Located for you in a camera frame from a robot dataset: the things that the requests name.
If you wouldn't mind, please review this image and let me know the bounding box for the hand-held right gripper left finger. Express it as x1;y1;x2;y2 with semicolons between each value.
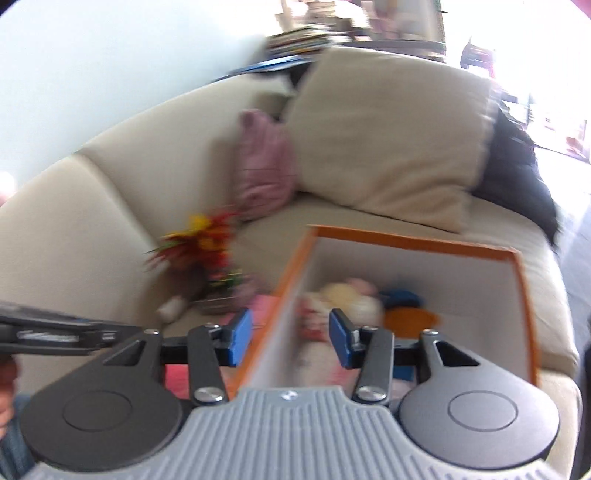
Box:
104;308;254;408

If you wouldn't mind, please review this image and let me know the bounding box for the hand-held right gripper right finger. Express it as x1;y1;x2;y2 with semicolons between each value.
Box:
329;308;481;407

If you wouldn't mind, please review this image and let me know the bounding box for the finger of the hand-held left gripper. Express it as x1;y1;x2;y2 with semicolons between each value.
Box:
0;326;142;357
0;301;101;329

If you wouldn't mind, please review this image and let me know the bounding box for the white tube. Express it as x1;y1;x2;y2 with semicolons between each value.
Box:
156;295;186;322

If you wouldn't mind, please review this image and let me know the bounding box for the orange cardboard box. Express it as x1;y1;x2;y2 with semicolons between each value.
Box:
228;224;542;403

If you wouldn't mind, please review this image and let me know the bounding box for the person's left hand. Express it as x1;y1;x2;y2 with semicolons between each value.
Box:
0;357;20;429

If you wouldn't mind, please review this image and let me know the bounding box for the pink glitter box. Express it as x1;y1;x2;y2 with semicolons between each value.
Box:
248;295;280;325

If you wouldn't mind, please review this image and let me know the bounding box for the crocheted bunny doll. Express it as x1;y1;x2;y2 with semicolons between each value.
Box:
298;277;385;345

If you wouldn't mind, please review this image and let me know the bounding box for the clear plastic card pack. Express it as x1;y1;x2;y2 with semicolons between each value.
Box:
190;296;242;317

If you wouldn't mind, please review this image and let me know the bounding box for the orange plush doll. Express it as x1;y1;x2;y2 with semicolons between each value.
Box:
381;287;440;344

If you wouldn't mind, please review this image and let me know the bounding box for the beige sofa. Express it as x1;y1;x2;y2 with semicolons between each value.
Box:
0;69;583;480

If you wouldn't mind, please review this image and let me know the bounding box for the person's leg in jeans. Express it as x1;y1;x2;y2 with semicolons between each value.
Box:
0;396;37;480

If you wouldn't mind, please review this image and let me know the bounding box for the pink knit garment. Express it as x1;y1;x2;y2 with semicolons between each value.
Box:
232;109;299;222

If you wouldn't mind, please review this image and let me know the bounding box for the beige cushion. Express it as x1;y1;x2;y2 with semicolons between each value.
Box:
284;46;498;234

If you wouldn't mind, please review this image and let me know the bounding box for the black jacket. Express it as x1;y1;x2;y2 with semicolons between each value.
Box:
471;90;563;247

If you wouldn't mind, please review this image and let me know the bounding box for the blue book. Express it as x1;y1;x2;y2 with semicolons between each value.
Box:
228;54;320;77

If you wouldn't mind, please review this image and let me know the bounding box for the grey side table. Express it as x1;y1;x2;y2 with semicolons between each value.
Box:
331;38;448;62

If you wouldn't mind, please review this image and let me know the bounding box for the stack of books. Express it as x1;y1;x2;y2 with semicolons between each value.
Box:
264;25;334;59

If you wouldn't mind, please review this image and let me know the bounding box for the black chair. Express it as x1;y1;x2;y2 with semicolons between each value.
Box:
461;36;496;75

